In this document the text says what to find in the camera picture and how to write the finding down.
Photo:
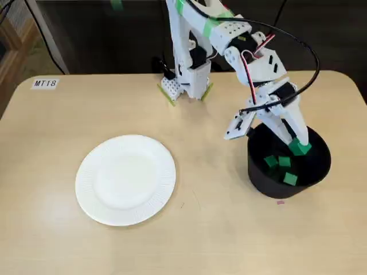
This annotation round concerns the green base plate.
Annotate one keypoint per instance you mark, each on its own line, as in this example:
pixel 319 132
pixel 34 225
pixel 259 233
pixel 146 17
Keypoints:
pixel 207 92

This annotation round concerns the green tape piece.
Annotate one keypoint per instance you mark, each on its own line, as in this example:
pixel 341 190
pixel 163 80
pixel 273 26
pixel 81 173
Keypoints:
pixel 116 4

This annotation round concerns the black plug at base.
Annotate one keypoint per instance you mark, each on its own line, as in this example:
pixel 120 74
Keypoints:
pixel 164 68

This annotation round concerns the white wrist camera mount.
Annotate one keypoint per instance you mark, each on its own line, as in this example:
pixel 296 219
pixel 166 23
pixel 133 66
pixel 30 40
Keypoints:
pixel 236 127

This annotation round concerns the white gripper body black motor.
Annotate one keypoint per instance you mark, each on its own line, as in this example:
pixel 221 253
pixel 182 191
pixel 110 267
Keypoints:
pixel 282 110

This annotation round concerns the black pot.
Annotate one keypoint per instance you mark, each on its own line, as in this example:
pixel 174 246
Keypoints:
pixel 286 192

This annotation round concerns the grey metal pole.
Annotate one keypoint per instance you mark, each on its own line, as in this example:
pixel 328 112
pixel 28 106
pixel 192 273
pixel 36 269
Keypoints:
pixel 50 40

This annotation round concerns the white MT18 label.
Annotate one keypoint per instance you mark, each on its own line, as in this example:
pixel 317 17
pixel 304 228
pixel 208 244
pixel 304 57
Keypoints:
pixel 45 83

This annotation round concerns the wooden shelf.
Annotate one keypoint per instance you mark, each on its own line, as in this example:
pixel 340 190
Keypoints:
pixel 17 43

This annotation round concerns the white paper plate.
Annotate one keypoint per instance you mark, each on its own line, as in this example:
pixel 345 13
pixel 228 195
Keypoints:
pixel 126 180

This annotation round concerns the green block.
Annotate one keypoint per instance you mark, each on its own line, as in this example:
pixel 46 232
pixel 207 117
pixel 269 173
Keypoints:
pixel 270 161
pixel 299 149
pixel 284 161
pixel 290 178

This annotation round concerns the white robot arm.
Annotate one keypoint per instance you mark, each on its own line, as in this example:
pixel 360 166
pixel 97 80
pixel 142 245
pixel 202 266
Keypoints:
pixel 183 43

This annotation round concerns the green tape band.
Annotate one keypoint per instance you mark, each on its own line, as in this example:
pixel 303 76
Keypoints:
pixel 212 25
pixel 180 5

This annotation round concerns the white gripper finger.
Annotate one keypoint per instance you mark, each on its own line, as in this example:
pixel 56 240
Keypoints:
pixel 299 123
pixel 275 123

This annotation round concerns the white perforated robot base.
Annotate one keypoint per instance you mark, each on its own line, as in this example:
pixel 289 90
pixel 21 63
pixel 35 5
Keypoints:
pixel 172 86

